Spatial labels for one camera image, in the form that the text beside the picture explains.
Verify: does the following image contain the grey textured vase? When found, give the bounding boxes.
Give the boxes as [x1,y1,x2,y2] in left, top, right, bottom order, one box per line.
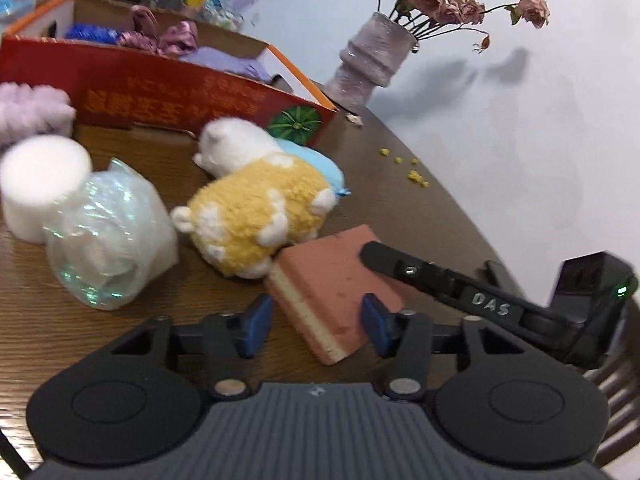
[323,12,418,113]

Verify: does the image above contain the clutter pile by fridge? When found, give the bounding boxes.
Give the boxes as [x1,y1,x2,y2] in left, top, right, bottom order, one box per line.
[180,0,259,32]

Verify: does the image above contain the pink dried flowers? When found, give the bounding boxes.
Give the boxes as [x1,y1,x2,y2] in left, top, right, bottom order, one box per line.
[386,0,551,53]

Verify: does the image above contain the blue packet in box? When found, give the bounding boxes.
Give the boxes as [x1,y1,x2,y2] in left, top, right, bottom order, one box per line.
[64,24,120,46]

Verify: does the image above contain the lilac fluffy plush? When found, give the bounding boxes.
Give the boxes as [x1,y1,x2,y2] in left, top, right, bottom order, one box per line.
[0,82,76,151]

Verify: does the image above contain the yellow white plush toy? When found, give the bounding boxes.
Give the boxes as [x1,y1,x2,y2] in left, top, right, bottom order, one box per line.
[170,117,338,280]

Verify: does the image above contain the pink layered sponge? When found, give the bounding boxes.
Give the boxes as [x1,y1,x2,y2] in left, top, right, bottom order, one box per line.
[265,224,419,365]

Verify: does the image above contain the yellow petal crumbs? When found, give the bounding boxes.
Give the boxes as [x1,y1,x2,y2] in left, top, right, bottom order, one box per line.
[378,148,431,188]

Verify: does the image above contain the iridescent bundle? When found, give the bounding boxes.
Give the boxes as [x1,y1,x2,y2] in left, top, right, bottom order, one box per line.
[43,158,179,311]

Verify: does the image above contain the blue tissue pack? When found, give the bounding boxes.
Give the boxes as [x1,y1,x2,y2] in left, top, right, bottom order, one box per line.
[0,0,36,27]

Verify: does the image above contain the large white sponge block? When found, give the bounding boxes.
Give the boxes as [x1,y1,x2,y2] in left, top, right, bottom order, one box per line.
[1,134,92,244]

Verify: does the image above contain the purple satin bow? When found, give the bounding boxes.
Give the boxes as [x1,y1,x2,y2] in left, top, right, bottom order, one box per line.
[117,6,198,58]

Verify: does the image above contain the light blue plush toy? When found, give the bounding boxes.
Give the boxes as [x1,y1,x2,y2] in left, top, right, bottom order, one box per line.
[277,139,352,198]

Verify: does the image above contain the red cardboard box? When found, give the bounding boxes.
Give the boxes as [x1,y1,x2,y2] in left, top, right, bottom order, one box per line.
[1,0,336,144]

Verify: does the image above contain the lilac cloth in box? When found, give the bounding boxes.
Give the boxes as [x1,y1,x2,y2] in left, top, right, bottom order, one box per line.
[179,47,273,84]

